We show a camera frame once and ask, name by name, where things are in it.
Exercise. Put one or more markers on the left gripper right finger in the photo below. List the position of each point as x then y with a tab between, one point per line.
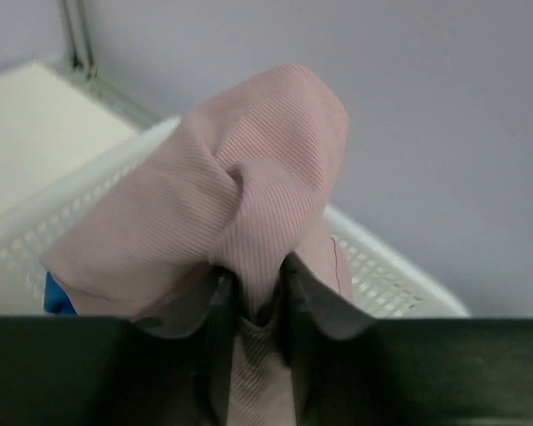
350	368

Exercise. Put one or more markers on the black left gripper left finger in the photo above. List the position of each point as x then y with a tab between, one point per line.
170	369

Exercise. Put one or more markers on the blue tank top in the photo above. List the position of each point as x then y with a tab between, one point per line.
56	300

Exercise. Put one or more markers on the mauve tank top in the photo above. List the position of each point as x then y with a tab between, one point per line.
241	183

